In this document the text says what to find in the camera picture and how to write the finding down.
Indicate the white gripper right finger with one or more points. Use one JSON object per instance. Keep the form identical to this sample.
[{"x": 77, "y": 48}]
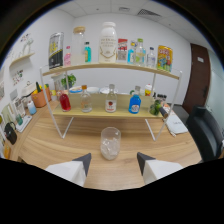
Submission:
[{"x": 156, "y": 168}]

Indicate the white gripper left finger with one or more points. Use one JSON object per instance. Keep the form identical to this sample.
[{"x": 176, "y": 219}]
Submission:
[{"x": 71, "y": 170}]

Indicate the red liquid small bottle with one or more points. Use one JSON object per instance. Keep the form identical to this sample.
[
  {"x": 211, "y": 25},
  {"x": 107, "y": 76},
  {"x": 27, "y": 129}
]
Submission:
[{"x": 65, "y": 102}]

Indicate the orange cap clear bottle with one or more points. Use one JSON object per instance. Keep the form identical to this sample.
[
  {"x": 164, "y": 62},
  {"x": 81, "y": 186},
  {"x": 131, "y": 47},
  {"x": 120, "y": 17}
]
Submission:
[{"x": 86, "y": 102}]

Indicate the green measuring cup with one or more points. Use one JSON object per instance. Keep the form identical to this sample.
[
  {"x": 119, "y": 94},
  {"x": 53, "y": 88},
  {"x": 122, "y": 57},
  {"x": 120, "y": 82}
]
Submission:
[{"x": 19, "y": 119}]

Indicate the clear glass with ice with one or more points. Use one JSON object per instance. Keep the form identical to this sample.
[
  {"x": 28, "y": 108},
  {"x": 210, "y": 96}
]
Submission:
[{"x": 110, "y": 146}]

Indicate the white notebook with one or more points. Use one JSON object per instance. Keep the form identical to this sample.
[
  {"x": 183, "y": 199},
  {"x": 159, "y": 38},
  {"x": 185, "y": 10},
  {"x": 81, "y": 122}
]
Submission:
[{"x": 176, "y": 124}]

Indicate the dark cylindrical tool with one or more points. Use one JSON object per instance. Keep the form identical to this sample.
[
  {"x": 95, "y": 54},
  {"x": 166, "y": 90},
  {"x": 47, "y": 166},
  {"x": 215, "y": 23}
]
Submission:
[{"x": 164, "y": 112}]

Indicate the black armchair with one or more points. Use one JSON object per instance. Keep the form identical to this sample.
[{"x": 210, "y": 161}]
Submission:
[{"x": 205, "y": 133}]

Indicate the white kitchen scale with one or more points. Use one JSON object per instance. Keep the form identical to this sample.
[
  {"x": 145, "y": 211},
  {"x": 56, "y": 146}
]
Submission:
[{"x": 24, "y": 125}]

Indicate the blue bottle white label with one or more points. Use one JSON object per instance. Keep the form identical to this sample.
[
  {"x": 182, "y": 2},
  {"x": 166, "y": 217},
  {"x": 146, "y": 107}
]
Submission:
[{"x": 134, "y": 105}]

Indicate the black kettle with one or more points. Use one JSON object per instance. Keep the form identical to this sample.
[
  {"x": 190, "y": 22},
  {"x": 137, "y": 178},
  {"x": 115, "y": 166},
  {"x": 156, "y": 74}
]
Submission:
[{"x": 11, "y": 135}]

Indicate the small dark spice jar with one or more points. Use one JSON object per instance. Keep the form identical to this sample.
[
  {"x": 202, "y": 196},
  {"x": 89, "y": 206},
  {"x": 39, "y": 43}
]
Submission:
[
  {"x": 154, "y": 97},
  {"x": 159, "y": 98},
  {"x": 163, "y": 98}
]

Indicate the orange storage basket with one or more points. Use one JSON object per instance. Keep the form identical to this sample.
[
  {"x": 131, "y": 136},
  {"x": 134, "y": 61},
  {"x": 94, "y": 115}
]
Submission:
[{"x": 40, "y": 99}]

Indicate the clear bottle red label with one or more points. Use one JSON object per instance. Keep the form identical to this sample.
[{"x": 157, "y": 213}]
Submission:
[{"x": 111, "y": 103}]

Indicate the blue rim bowl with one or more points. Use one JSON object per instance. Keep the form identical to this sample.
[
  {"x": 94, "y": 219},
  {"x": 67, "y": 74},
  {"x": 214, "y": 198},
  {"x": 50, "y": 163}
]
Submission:
[{"x": 75, "y": 90}]

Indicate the white bowl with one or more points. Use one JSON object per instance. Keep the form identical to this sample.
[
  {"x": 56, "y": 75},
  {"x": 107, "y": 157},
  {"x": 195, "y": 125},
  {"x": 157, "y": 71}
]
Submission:
[{"x": 93, "y": 89}]

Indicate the patterned wide bowl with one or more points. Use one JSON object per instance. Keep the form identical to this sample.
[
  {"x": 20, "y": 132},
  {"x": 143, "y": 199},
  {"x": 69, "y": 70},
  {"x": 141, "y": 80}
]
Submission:
[{"x": 104, "y": 90}]

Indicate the green potted plant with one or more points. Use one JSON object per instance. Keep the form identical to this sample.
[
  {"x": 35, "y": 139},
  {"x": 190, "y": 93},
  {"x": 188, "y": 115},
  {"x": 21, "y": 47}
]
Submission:
[{"x": 70, "y": 80}]

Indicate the brown door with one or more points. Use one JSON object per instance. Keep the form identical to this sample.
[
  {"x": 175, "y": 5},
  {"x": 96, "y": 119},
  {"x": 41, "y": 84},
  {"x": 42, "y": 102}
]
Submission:
[{"x": 198, "y": 80}]

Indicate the clear small bottle dark cap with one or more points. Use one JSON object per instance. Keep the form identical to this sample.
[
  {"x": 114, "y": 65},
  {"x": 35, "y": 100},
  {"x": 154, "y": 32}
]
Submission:
[{"x": 151, "y": 60}]

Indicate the two-tier wooden shelf rack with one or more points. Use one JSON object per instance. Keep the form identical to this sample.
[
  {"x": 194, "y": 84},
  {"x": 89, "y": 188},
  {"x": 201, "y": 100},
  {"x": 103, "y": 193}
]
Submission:
[{"x": 110, "y": 66}]

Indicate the light blue small bottle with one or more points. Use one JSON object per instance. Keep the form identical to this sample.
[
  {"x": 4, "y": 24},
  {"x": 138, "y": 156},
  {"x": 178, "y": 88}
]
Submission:
[{"x": 131, "y": 55}]

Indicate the QR code sheet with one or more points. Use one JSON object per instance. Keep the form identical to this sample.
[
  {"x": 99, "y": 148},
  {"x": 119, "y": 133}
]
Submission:
[{"x": 122, "y": 56}]

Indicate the teal small bottle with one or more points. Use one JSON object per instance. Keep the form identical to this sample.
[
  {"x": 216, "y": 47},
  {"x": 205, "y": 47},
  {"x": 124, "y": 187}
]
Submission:
[{"x": 87, "y": 53}]

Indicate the black tall drink can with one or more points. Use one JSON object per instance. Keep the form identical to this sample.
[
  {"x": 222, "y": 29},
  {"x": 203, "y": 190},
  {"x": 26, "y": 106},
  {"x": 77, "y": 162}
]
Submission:
[{"x": 56, "y": 50}]

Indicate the glass jar cork lid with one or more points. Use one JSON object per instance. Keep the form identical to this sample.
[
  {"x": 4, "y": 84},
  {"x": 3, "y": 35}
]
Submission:
[{"x": 78, "y": 46}]

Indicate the white figurine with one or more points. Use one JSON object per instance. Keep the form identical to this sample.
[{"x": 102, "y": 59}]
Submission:
[{"x": 27, "y": 46}]

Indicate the large white bottle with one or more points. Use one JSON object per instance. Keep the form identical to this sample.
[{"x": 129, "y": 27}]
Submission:
[{"x": 108, "y": 43}]

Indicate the ceiling air vent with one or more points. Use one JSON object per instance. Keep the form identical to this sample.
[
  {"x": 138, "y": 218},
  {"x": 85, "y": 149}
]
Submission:
[{"x": 149, "y": 12}]

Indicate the square ceiling diffuser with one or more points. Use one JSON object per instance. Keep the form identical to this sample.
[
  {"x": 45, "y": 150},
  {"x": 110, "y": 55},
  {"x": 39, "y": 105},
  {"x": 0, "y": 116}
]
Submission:
[{"x": 124, "y": 9}]

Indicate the colourful wall sticker sheet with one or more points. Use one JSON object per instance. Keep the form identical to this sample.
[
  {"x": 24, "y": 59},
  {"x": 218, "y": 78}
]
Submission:
[{"x": 17, "y": 77}]

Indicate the wooden wall shelf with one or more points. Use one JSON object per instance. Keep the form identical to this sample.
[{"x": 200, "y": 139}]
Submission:
[{"x": 21, "y": 59}]

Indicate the red wall poster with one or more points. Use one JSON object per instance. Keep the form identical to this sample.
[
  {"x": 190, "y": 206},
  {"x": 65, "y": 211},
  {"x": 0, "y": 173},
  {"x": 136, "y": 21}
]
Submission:
[{"x": 122, "y": 44}]

